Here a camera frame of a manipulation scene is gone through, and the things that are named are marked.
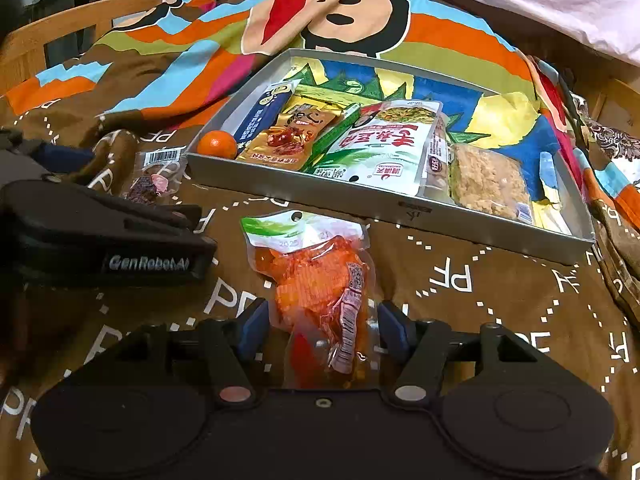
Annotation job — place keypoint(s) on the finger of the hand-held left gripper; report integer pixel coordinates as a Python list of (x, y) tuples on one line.
[(185, 217), (65, 157)]

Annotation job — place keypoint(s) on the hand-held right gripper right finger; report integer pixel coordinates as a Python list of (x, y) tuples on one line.
[(395, 330)]

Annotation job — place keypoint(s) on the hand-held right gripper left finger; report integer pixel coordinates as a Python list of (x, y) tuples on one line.
[(255, 327)]

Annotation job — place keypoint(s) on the small clear dark-red snack packet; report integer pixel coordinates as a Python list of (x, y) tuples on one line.
[(147, 187)]

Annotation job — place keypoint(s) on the orange-red snack packet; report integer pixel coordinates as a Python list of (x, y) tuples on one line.
[(320, 285)]

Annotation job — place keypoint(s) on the tangerine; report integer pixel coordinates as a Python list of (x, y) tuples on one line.
[(216, 145)]

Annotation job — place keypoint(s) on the dark blue snack packet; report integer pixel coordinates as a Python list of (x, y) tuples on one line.
[(257, 125)]

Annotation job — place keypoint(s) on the brown snack packet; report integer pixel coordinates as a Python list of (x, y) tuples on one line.
[(285, 140)]

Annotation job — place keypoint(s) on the grey tray with cartoon print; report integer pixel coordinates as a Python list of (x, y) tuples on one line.
[(500, 230)]

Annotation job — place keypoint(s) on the green sausage stick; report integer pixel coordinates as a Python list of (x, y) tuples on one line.
[(332, 135)]

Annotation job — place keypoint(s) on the long clear pastry packet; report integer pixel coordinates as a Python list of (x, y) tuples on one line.
[(439, 160)]

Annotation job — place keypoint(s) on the green and white snack pouch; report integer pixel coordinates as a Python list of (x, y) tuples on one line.
[(380, 155)]

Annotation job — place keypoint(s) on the clear rice cake packet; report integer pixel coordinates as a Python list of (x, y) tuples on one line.
[(487, 180)]

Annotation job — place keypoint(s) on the yellow snack bar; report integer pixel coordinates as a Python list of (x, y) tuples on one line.
[(320, 96)]

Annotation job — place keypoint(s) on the brown cartoon printed blanket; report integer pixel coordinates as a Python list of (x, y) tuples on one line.
[(500, 305)]

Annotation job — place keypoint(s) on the white floral satin quilt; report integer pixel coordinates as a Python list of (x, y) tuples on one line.
[(612, 135)]

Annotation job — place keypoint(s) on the wooden bed frame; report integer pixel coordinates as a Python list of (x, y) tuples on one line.
[(50, 40)]

